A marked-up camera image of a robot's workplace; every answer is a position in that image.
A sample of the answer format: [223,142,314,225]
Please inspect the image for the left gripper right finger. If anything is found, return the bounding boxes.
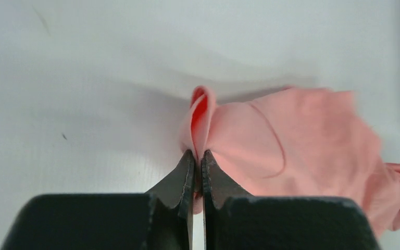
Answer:
[201,151,380,249]

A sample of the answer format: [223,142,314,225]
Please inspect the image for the salmon pink t-shirt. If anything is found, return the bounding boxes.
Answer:
[180,86,400,236]

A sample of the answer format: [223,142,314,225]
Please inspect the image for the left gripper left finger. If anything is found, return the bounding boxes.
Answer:
[1,151,195,249]

